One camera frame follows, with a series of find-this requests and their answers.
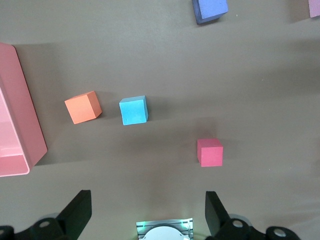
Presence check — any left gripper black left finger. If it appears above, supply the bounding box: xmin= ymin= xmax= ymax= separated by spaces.
xmin=0 ymin=189 xmax=92 ymax=240

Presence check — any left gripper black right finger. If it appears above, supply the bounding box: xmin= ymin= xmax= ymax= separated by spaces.
xmin=205 ymin=191 xmax=301 ymax=240

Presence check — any light blue foam block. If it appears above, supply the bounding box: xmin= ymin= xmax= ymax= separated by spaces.
xmin=118 ymin=95 xmax=149 ymax=126

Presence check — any red foam block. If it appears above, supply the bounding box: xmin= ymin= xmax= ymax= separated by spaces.
xmin=196 ymin=138 xmax=224 ymax=168

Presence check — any orange foam block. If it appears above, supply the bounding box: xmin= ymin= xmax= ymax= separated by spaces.
xmin=64 ymin=90 xmax=103 ymax=125

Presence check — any pink plastic bin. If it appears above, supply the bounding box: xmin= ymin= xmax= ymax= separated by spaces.
xmin=0 ymin=42 xmax=48 ymax=178

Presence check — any brown table mat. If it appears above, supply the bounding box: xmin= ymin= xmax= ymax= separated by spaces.
xmin=0 ymin=0 xmax=320 ymax=240

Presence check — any purple foam block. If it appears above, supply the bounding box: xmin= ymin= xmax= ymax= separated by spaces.
xmin=191 ymin=0 xmax=229 ymax=25

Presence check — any pink foam block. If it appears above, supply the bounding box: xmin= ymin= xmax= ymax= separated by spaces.
xmin=307 ymin=0 xmax=320 ymax=19

